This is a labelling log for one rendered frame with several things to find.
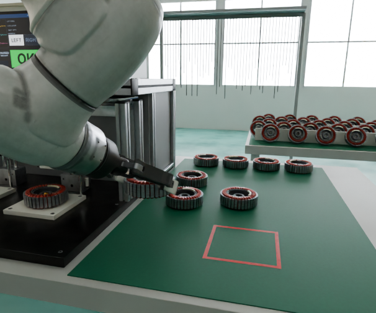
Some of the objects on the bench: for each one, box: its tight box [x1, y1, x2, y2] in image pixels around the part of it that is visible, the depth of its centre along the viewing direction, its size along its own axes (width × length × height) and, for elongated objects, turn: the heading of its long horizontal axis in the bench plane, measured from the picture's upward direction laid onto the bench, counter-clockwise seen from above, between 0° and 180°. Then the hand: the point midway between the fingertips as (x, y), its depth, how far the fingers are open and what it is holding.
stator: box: [220, 186, 258, 210], centre depth 95 cm, size 11×11×4 cm
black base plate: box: [0, 170, 138, 268], centre depth 91 cm, size 47×64×2 cm
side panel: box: [149, 91, 176, 173], centre depth 117 cm, size 28×3×32 cm, turn 165°
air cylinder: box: [61, 173, 91, 193], centre depth 100 cm, size 5×8×6 cm
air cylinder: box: [0, 165, 27, 186], centre depth 106 cm, size 5×8×6 cm
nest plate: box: [3, 193, 86, 220], centre depth 87 cm, size 15×15×1 cm
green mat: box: [67, 158, 376, 313], centre depth 98 cm, size 94×61×1 cm, turn 165°
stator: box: [23, 183, 68, 209], centre depth 86 cm, size 11×11×4 cm
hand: (149, 182), depth 71 cm, fingers closed on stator, 11 cm apart
